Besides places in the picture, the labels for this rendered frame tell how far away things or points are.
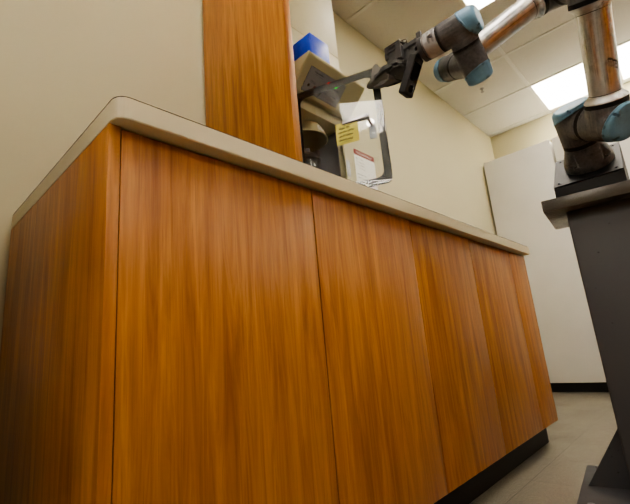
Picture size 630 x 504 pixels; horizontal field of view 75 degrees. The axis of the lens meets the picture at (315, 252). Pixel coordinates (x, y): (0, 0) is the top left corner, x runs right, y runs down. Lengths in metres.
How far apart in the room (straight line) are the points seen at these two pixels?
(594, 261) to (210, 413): 1.28
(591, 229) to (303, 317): 1.06
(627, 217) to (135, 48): 1.80
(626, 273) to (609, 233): 0.13
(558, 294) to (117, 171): 3.79
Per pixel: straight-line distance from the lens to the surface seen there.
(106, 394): 0.67
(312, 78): 1.59
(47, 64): 1.66
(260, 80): 1.57
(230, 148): 0.84
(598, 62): 1.55
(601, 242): 1.62
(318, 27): 1.93
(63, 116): 1.58
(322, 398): 0.93
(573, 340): 4.12
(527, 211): 4.29
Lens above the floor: 0.51
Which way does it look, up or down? 13 degrees up
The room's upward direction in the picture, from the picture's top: 5 degrees counter-clockwise
